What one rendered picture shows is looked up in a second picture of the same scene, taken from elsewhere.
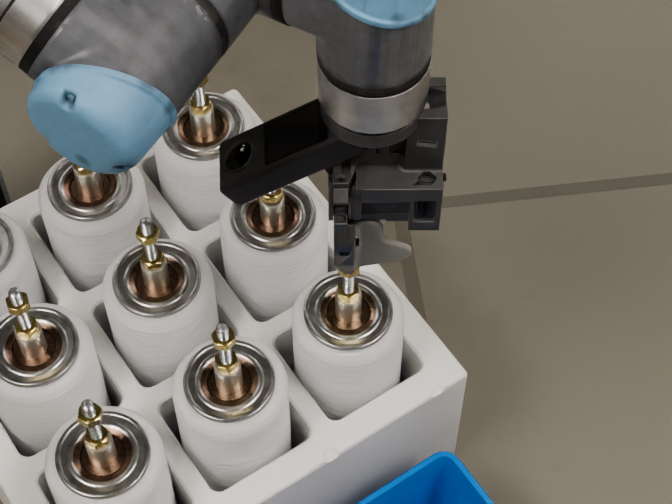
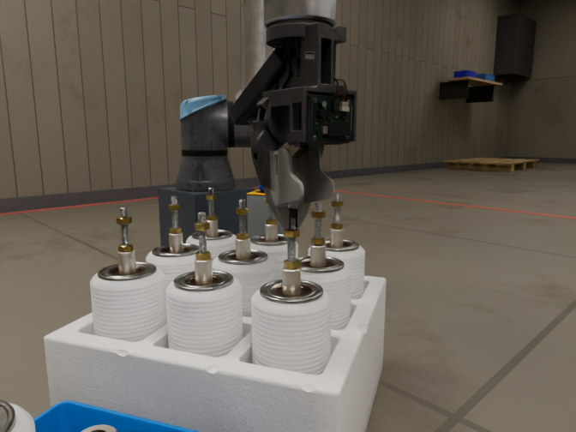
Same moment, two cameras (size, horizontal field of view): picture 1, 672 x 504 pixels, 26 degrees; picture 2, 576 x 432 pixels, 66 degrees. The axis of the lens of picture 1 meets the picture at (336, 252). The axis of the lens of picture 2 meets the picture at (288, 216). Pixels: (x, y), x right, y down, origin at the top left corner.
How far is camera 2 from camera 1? 1.02 m
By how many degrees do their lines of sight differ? 62
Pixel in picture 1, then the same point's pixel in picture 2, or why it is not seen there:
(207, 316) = (245, 284)
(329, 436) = (225, 362)
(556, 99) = not seen: outside the picture
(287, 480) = (179, 361)
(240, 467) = (173, 341)
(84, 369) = (177, 262)
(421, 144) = (307, 57)
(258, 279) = not seen: hidden behind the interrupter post
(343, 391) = (256, 344)
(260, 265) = not seen: hidden behind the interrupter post
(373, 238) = (284, 168)
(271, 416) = (195, 297)
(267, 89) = (437, 351)
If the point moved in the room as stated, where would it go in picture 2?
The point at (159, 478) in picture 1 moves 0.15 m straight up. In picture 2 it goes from (126, 290) to (117, 171)
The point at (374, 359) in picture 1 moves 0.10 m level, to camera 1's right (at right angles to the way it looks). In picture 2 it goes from (273, 311) to (335, 345)
